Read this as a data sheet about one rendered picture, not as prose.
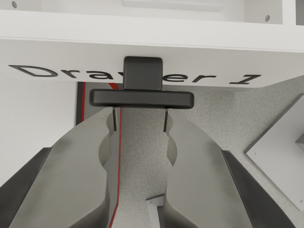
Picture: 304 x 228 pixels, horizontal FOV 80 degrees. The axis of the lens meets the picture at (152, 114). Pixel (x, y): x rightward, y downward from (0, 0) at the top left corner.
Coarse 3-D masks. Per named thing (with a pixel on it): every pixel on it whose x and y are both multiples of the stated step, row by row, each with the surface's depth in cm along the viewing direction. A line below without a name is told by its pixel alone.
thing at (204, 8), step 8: (128, 0) 19; (136, 0) 19; (144, 0) 19; (152, 0) 19; (160, 0) 19; (168, 0) 20; (176, 0) 20; (184, 0) 20; (192, 0) 20; (200, 0) 20; (208, 0) 20; (216, 0) 20; (160, 8) 20; (168, 8) 20; (176, 8) 20; (184, 8) 20; (192, 8) 20; (200, 8) 20; (208, 8) 20; (216, 8) 20
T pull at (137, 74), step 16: (128, 64) 13; (144, 64) 13; (160, 64) 13; (128, 80) 13; (144, 80) 13; (160, 80) 13; (96, 96) 12; (112, 96) 12; (128, 96) 12; (144, 96) 12; (160, 96) 12; (176, 96) 13; (192, 96) 13
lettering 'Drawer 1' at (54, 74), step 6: (12, 66) 16; (18, 66) 16; (24, 66) 16; (30, 66) 16; (24, 72) 18; (54, 72) 18; (66, 72) 17; (90, 72) 17; (96, 72) 17; (102, 72) 17; (120, 72) 17; (96, 78) 19; (102, 78) 19; (108, 78) 19; (168, 78) 19; (174, 78) 19; (180, 78) 19; (186, 78) 18; (198, 78) 18; (252, 78) 18; (246, 84) 20
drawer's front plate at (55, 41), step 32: (0, 32) 11; (32, 32) 11; (64, 32) 11; (96, 32) 11; (128, 32) 11; (160, 32) 11; (192, 32) 11; (224, 32) 11; (256, 32) 11; (288, 32) 11; (0, 64) 16; (32, 64) 15; (64, 64) 15; (96, 64) 15; (192, 64) 14; (224, 64) 14; (256, 64) 14; (288, 64) 14
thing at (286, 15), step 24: (0, 0) 14; (24, 0) 17; (48, 0) 20; (72, 0) 20; (96, 0) 20; (120, 0) 20; (240, 0) 21; (264, 0) 18; (288, 0) 15; (288, 24) 15
